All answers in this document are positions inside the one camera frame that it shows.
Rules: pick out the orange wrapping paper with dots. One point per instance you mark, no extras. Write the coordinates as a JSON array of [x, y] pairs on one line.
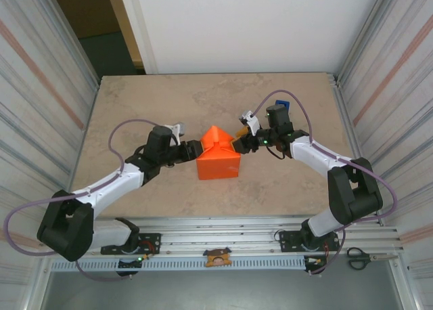
[[216, 164]]

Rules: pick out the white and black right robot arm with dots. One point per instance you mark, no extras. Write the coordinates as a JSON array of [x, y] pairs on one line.
[[311, 154]]

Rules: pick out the blue tape dispenser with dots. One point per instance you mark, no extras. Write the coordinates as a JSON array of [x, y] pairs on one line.
[[282, 103]]

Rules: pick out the small brown cartoon figure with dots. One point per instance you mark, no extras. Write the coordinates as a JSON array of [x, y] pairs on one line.
[[217, 257]]

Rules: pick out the black controller board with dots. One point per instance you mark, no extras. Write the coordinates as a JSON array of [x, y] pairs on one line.
[[130, 264], [316, 263]]

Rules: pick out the brown wooden door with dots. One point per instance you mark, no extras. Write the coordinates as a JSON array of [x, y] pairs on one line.
[[84, 9]]

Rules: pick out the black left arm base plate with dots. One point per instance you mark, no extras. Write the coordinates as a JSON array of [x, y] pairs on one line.
[[152, 239]]

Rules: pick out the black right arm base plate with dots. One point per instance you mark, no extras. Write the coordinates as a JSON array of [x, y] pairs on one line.
[[287, 242]]

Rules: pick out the beige door frame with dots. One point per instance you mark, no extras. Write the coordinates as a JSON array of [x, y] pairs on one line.
[[128, 36]]

